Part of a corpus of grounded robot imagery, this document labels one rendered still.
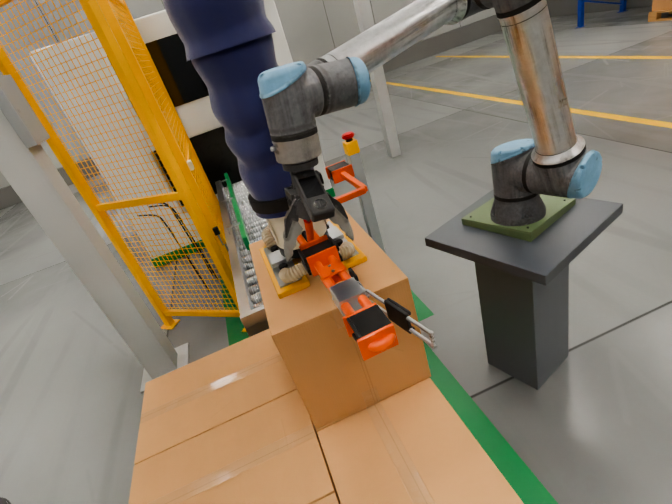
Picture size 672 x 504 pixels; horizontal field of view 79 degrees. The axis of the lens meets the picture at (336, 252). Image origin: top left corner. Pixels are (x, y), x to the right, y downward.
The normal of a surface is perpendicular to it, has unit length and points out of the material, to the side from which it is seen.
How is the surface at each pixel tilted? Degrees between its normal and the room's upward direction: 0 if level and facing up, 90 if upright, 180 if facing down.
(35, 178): 90
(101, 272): 90
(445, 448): 0
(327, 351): 90
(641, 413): 0
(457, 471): 0
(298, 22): 90
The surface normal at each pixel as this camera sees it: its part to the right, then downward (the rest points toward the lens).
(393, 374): 0.29, 0.41
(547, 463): -0.28, -0.83
